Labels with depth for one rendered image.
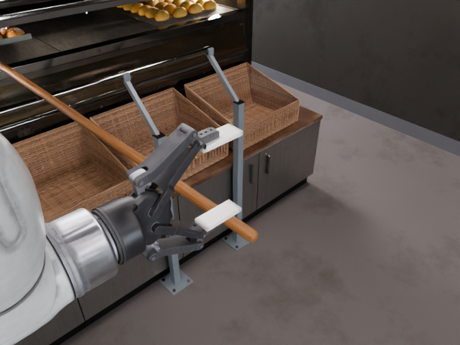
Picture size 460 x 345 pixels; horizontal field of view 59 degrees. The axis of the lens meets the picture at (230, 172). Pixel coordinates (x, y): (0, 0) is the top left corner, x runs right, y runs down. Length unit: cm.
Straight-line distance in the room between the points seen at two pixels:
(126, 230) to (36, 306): 12
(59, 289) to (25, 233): 15
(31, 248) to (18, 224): 3
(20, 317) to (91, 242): 10
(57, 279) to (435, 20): 345
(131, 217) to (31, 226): 18
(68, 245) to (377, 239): 243
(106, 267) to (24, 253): 15
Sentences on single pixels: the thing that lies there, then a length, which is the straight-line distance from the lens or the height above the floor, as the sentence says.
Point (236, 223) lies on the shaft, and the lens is 94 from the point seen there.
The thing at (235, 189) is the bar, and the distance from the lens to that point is 231.
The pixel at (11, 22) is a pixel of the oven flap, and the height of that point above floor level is 140.
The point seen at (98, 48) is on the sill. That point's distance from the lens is 219.
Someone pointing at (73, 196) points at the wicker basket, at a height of 59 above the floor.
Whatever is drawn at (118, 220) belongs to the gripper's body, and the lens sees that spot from 48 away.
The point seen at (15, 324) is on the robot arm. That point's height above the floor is 150.
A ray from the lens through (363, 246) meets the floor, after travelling 269.
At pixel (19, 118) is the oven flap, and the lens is 211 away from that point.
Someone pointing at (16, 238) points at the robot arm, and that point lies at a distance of 32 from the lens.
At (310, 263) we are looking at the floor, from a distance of 251.
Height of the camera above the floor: 183
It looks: 35 degrees down
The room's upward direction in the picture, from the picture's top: straight up
